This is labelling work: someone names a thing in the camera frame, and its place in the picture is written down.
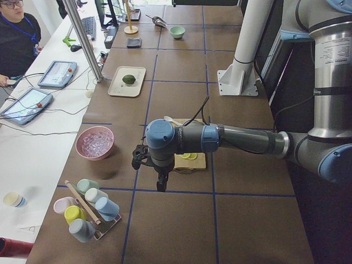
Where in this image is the blue cup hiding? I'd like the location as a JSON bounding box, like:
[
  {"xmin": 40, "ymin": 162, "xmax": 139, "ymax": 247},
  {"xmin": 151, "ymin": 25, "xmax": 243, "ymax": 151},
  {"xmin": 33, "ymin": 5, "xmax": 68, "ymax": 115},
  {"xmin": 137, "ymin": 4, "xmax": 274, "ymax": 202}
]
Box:
[{"xmin": 95, "ymin": 197, "xmax": 120, "ymax": 221}]

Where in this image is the white cup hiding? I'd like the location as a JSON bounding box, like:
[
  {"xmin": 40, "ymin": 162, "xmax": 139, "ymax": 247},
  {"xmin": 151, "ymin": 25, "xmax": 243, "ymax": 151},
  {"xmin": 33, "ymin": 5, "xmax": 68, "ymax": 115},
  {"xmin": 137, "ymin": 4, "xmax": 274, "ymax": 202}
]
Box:
[{"xmin": 85, "ymin": 188, "xmax": 108, "ymax": 204}]

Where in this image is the teach pendant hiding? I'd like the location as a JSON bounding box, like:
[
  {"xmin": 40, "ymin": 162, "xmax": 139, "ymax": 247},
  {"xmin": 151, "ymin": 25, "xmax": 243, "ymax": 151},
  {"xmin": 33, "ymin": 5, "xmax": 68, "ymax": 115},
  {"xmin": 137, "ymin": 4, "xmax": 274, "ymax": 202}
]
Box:
[
  {"xmin": 1, "ymin": 88, "xmax": 54, "ymax": 125},
  {"xmin": 38, "ymin": 60, "xmax": 78, "ymax": 89}
]

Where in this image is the white pillar mount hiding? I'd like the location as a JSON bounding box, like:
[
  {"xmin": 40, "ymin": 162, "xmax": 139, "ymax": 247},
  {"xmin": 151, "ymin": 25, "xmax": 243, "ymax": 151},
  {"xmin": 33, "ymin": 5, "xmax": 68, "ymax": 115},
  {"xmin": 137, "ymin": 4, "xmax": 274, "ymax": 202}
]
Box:
[{"xmin": 217, "ymin": 0, "xmax": 273, "ymax": 96}]

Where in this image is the lemon slice lower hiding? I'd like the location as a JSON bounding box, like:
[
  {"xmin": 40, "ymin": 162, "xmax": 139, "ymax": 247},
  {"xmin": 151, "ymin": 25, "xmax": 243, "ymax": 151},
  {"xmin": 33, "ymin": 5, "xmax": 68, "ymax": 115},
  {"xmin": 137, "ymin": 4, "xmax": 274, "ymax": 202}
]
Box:
[{"xmin": 188, "ymin": 153, "xmax": 197, "ymax": 160}]

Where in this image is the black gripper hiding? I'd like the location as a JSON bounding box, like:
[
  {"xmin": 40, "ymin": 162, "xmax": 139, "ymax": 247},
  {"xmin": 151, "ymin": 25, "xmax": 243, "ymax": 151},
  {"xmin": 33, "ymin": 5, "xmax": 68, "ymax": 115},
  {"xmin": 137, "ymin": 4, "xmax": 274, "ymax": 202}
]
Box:
[{"xmin": 131, "ymin": 137, "xmax": 174, "ymax": 192}]

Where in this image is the white tray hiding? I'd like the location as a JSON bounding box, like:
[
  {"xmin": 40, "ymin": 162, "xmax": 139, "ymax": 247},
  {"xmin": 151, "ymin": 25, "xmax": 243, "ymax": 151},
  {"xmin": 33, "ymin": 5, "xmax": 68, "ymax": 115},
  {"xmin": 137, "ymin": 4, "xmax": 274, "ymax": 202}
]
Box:
[{"xmin": 107, "ymin": 66, "xmax": 146, "ymax": 97}]

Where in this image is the wooden mug stand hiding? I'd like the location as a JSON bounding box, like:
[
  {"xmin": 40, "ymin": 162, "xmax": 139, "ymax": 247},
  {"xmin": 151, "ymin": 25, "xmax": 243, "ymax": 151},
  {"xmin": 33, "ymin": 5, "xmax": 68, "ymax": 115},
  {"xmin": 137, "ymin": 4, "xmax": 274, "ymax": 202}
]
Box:
[{"xmin": 124, "ymin": 0, "xmax": 139, "ymax": 35}]

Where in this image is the mint green bowl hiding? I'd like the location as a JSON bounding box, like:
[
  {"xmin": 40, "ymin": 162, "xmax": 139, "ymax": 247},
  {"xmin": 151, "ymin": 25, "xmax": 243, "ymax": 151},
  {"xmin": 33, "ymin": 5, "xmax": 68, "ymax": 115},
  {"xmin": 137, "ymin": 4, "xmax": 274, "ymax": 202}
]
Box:
[{"xmin": 169, "ymin": 26, "xmax": 185, "ymax": 40}]

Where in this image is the grey folded cloth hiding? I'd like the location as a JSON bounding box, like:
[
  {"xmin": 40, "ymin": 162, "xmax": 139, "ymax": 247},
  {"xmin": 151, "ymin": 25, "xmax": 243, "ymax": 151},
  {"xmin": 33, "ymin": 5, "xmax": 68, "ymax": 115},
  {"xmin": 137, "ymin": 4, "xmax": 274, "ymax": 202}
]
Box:
[{"xmin": 126, "ymin": 38, "xmax": 142, "ymax": 48}]

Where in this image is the cup rack with wooden handle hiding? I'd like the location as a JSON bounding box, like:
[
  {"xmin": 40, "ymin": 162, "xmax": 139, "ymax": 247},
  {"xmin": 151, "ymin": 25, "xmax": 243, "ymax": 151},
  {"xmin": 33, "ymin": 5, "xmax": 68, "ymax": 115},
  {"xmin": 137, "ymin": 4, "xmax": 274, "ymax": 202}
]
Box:
[{"xmin": 65, "ymin": 180, "xmax": 122, "ymax": 240}]

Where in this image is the green avocado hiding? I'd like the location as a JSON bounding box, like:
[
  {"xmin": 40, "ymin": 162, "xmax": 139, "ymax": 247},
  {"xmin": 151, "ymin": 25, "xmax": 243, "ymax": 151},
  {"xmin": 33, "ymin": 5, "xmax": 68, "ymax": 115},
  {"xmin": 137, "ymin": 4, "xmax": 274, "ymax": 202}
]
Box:
[{"xmin": 122, "ymin": 74, "xmax": 136, "ymax": 85}]

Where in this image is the aluminium frame post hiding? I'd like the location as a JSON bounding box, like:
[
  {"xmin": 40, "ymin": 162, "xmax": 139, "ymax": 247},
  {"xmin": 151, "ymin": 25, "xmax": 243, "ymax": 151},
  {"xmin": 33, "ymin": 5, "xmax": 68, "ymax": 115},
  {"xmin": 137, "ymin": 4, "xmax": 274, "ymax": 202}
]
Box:
[{"xmin": 63, "ymin": 0, "xmax": 103, "ymax": 83}]

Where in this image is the wooden cutting board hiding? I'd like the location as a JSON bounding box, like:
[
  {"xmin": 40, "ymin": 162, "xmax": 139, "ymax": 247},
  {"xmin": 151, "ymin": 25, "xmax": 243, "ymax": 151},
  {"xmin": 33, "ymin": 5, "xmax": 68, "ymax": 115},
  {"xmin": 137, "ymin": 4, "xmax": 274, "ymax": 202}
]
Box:
[{"xmin": 173, "ymin": 118, "xmax": 207, "ymax": 172}]

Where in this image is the yellow cup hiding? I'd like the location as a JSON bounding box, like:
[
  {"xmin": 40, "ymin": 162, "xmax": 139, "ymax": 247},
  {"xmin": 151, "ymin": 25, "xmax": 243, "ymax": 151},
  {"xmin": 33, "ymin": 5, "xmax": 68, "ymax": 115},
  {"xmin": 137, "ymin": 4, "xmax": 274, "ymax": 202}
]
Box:
[{"xmin": 64, "ymin": 205, "xmax": 86, "ymax": 225}]

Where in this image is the grey cup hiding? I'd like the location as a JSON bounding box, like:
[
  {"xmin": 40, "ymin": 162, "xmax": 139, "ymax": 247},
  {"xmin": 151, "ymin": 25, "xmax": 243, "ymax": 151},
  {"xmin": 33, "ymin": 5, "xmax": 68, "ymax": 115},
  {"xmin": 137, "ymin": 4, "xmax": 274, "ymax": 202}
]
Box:
[{"xmin": 69, "ymin": 218, "xmax": 96, "ymax": 243}]

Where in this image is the person in black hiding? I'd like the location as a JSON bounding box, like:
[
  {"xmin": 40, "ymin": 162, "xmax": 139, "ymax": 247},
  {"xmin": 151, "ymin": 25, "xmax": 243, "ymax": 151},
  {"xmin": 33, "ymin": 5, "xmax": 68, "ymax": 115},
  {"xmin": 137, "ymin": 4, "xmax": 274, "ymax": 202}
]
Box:
[{"xmin": 1, "ymin": 1, "xmax": 42, "ymax": 87}]

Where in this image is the steel scoop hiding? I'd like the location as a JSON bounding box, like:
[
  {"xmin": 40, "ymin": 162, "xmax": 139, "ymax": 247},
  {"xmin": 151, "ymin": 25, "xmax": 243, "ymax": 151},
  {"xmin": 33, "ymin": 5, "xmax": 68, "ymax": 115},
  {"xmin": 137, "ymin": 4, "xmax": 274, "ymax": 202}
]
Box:
[{"xmin": 145, "ymin": 14, "xmax": 167, "ymax": 28}]

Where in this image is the green cup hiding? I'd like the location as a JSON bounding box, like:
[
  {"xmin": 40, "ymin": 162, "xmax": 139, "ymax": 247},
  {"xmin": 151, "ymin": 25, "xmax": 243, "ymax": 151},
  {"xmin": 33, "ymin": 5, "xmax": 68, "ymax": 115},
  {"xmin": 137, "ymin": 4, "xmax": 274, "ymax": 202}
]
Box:
[{"xmin": 76, "ymin": 178, "xmax": 100, "ymax": 195}]

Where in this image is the teach pendant near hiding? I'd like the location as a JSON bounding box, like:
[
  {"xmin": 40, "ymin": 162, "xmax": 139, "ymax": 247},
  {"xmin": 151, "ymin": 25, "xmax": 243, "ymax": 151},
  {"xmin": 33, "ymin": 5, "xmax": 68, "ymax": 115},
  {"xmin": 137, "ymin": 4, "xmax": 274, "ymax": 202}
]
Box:
[{"xmin": 1, "ymin": 88, "xmax": 54, "ymax": 125}]

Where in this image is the pink cup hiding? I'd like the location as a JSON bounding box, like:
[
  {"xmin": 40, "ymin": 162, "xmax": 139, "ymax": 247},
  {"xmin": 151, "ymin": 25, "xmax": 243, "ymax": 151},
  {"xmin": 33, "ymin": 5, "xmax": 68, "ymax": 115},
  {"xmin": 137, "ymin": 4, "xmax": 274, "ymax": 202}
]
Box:
[{"xmin": 53, "ymin": 196, "xmax": 76, "ymax": 215}]

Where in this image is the black keyboard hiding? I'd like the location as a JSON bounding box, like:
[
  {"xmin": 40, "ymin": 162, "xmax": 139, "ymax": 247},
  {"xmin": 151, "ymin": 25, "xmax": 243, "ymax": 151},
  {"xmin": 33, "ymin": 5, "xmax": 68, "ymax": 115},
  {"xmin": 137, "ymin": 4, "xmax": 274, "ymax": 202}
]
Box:
[{"xmin": 81, "ymin": 16, "xmax": 96, "ymax": 41}]

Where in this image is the white spoon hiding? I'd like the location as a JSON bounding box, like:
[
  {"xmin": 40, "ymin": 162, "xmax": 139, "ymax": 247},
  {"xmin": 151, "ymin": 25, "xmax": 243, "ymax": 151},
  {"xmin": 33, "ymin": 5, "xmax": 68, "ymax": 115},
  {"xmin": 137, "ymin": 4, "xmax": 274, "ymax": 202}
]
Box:
[{"xmin": 164, "ymin": 115, "xmax": 183, "ymax": 126}]

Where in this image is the pink bowl with ice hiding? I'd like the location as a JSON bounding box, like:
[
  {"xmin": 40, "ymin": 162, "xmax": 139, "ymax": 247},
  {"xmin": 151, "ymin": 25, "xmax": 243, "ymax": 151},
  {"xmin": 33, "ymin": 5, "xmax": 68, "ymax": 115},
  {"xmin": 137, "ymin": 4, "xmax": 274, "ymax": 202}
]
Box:
[{"xmin": 75, "ymin": 126, "xmax": 114, "ymax": 161}]

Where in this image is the paper cup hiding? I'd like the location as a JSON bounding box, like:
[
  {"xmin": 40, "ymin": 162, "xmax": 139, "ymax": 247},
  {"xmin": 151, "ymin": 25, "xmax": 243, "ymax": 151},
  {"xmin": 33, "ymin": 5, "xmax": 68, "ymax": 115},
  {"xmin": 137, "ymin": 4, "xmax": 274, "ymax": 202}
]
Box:
[{"xmin": 3, "ymin": 191, "xmax": 26, "ymax": 207}]

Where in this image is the teach pendant far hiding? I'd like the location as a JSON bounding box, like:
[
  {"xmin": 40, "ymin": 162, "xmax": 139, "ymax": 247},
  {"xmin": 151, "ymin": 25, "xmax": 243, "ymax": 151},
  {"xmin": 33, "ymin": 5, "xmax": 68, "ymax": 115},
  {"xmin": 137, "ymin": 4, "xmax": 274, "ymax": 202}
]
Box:
[{"xmin": 38, "ymin": 60, "xmax": 78, "ymax": 89}]

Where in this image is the red object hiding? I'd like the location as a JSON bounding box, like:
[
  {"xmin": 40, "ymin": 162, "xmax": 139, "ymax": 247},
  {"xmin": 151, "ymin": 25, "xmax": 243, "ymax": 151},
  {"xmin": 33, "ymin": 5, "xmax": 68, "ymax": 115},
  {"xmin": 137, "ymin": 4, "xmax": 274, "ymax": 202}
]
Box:
[{"xmin": 1, "ymin": 238, "xmax": 34, "ymax": 259}]

